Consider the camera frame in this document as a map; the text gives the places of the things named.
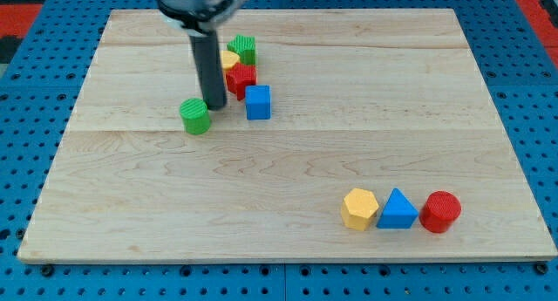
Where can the green cylinder block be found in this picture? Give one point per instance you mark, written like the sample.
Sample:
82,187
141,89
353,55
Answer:
195,116

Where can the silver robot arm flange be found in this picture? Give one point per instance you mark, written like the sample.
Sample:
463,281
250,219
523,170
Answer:
198,17

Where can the yellow hexagon block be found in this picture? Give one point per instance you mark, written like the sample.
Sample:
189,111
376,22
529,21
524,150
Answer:
358,209

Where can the blue cube block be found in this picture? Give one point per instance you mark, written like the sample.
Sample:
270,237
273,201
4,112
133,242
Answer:
258,102

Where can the red star block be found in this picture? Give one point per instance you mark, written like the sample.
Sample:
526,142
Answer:
239,77

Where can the yellow heart block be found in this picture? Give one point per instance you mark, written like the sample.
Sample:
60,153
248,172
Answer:
229,59

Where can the green star block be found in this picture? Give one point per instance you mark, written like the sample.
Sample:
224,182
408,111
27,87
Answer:
245,48

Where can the light wooden board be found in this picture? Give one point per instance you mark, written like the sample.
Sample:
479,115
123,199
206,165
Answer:
370,99

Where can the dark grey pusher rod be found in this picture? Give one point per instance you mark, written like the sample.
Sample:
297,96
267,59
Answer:
207,58

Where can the blue triangle block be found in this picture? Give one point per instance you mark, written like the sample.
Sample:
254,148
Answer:
398,212

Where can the red cylinder block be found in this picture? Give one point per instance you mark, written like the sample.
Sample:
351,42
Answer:
440,211

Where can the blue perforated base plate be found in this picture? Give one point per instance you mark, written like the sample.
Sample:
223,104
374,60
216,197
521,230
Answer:
43,79

